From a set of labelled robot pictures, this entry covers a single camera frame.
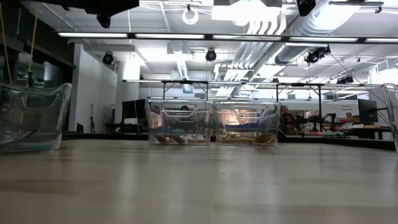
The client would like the blue-handled silverware piece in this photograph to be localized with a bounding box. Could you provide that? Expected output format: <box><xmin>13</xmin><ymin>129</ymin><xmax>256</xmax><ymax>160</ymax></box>
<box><xmin>9</xmin><ymin>142</ymin><xmax>56</xmax><ymax>151</ymax></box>

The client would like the long ceiling light strip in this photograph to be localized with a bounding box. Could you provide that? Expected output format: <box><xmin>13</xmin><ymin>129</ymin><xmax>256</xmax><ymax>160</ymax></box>
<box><xmin>57</xmin><ymin>31</ymin><xmax>398</xmax><ymax>44</ymax></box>

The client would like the black computer monitor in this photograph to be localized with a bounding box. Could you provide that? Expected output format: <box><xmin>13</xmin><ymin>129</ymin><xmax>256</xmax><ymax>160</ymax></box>
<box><xmin>121</xmin><ymin>98</ymin><xmax>147</xmax><ymax>126</ymax></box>
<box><xmin>357</xmin><ymin>98</ymin><xmax>379</xmax><ymax>124</ymax></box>

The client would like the clear plastic bin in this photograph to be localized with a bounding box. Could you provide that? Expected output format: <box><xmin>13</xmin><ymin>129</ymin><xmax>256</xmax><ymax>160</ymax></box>
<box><xmin>213</xmin><ymin>101</ymin><xmax>282</xmax><ymax>147</ymax></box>
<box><xmin>146</xmin><ymin>99</ymin><xmax>214</xmax><ymax>146</ymax></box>
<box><xmin>381</xmin><ymin>82</ymin><xmax>398</xmax><ymax>152</ymax></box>
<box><xmin>0</xmin><ymin>82</ymin><xmax>73</xmax><ymax>154</ymax></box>

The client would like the cluttered workbench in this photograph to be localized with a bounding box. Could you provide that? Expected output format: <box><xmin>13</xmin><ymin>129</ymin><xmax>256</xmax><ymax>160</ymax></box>
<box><xmin>298</xmin><ymin>119</ymin><xmax>396</xmax><ymax>141</ymax></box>

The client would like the white ring light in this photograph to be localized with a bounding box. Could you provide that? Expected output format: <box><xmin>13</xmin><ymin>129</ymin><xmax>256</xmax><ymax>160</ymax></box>
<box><xmin>182</xmin><ymin>7</ymin><xmax>200</xmax><ymax>26</ymax></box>

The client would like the yellow cable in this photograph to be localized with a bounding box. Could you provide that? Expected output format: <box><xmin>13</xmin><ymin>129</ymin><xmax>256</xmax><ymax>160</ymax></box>
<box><xmin>0</xmin><ymin>2</ymin><xmax>14</xmax><ymax>85</ymax></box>
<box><xmin>26</xmin><ymin>6</ymin><xmax>39</xmax><ymax>90</ymax></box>

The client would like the black metal frame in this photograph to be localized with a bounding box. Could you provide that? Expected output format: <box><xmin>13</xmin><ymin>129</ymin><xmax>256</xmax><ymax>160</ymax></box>
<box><xmin>275</xmin><ymin>82</ymin><xmax>324</xmax><ymax>131</ymax></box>

